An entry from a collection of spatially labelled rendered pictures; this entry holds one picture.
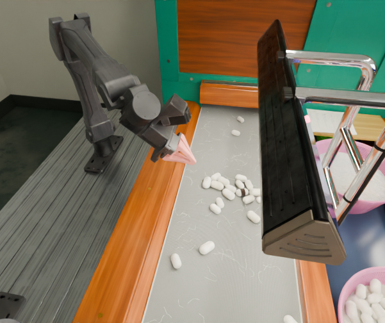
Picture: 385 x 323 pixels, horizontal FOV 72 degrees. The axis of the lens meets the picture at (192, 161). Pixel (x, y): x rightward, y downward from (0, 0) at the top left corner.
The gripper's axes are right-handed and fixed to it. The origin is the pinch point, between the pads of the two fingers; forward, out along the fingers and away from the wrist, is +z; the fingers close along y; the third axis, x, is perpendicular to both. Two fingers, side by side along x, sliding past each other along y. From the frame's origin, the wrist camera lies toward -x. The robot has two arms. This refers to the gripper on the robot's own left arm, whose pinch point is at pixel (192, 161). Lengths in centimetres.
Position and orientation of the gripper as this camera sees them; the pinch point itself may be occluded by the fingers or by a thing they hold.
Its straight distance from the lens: 65.5
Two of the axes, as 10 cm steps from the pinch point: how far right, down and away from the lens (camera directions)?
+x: -6.3, 4.9, 6.0
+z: 7.5, 5.7, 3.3
